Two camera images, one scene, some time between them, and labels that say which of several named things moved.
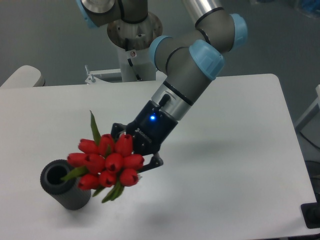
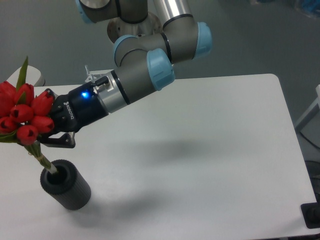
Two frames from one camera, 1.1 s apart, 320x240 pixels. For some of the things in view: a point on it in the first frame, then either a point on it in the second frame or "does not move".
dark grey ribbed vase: (67, 192) does not move
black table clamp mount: (311, 213) does not move
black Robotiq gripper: (151, 129) -> (73, 111)
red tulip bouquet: (104, 165) -> (23, 115)
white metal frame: (298, 125) does not move
